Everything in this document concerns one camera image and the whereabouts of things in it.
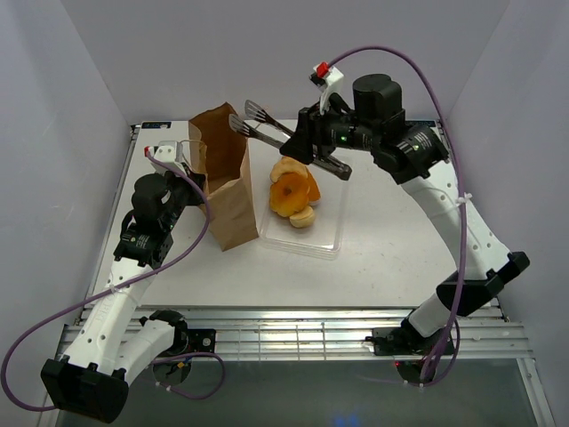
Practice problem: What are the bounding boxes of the blue label sticker right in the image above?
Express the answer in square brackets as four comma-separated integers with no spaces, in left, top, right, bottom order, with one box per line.
[405,120,437,128]

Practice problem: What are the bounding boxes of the small tan bread roll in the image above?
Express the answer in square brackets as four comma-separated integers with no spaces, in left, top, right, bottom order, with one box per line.
[289,205,317,229]

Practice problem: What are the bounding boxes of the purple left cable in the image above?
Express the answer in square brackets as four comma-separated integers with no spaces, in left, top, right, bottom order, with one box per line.
[0,153,228,413]

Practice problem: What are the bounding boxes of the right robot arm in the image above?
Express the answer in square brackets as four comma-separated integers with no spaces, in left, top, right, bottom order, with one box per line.
[280,68,530,353]

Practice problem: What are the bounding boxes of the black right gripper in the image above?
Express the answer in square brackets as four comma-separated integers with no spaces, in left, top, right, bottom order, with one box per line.
[277,94,377,165]

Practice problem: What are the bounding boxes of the brown paper bag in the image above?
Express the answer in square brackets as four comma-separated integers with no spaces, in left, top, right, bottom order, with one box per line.
[188,102,258,251]

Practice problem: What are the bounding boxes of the aluminium frame rail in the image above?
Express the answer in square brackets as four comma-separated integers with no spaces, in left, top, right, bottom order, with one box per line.
[53,306,534,362]

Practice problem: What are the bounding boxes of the blue label sticker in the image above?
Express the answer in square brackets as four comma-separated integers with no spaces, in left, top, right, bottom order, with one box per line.
[405,120,437,128]
[140,121,172,129]

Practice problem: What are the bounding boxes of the clear plastic tray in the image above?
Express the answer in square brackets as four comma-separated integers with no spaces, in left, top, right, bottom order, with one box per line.
[252,153,349,260]

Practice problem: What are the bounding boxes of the curved croissant bread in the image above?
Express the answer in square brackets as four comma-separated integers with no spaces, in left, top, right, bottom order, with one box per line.
[269,157,308,183]

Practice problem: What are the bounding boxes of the orange bread wedge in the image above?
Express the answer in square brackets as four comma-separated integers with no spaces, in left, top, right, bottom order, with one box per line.
[307,170,321,204]

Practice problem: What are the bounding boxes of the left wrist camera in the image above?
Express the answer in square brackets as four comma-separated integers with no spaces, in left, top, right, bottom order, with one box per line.
[144,141,185,174]

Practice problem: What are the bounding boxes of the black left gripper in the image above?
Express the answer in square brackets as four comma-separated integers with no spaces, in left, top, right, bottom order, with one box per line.
[162,162,206,230]

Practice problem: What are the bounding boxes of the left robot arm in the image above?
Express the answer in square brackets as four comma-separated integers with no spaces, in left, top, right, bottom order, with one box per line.
[40,171,204,423]

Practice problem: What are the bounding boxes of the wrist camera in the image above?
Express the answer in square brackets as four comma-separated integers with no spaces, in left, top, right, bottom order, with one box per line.
[144,141,185,174]
[309,62,344,115]

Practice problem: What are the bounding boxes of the blue label sticker left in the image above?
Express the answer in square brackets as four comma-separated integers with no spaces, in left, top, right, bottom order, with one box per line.
[140,121,172,129]

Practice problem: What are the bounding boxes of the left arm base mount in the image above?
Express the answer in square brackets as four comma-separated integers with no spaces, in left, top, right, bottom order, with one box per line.
[152,329,217,386]

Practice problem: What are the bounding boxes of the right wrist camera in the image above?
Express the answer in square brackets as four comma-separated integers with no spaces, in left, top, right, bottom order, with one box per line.
[309,62,344,115]

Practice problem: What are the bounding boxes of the large orange ring bread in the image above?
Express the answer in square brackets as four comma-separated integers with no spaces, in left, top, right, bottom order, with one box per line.
[269,173,309,217]

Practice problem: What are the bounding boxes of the metal serving tongs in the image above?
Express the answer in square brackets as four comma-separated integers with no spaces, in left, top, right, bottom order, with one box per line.
[228,99,353,181]

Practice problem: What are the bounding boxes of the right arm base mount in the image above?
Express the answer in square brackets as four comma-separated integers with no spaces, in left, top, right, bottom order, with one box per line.
[365,326,443,385]

